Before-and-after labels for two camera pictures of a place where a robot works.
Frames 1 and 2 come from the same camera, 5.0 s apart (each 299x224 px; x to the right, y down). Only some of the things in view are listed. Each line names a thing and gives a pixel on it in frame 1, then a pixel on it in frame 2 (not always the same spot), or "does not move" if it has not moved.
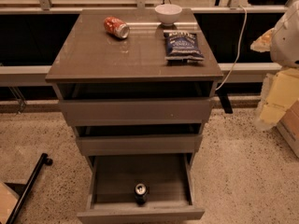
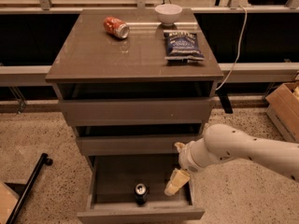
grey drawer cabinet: x=133 y=86 does not move
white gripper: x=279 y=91 → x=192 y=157
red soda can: x=117 y=27 does not move
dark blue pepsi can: x=141 y=193 does not move
